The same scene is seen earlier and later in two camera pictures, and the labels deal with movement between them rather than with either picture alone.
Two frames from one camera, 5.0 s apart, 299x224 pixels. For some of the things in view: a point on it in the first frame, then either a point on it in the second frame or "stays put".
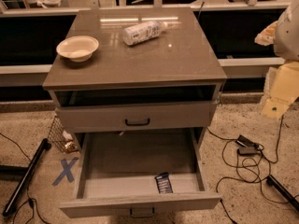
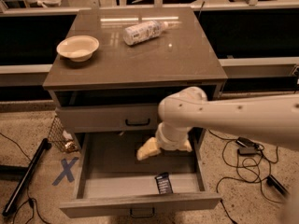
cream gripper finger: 266,36 to 149,149
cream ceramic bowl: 78,49 stays put
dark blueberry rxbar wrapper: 163,183 stays put
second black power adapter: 247,150 stays put
